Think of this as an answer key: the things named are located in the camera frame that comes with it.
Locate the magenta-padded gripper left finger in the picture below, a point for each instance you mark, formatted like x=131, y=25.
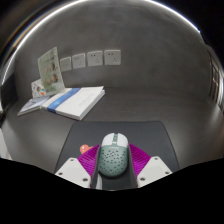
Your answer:
x=76, y=170

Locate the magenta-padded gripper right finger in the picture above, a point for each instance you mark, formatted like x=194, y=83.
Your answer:
x=150, y=170

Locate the green and white perforated mouse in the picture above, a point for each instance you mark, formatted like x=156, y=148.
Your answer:
x=112, y=156

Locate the dark mouse pad orange print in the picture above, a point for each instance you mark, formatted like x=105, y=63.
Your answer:
x=146, y=133

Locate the white book with blue stripe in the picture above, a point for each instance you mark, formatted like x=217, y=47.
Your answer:
x=78, y=101

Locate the grey striped cover book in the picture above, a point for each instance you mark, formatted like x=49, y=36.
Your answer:
x=31, y=106

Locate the green menu sign stand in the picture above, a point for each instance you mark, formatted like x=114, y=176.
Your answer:
x=50, y=71

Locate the dark metal window frame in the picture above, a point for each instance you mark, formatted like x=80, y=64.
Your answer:
x=215, y=81

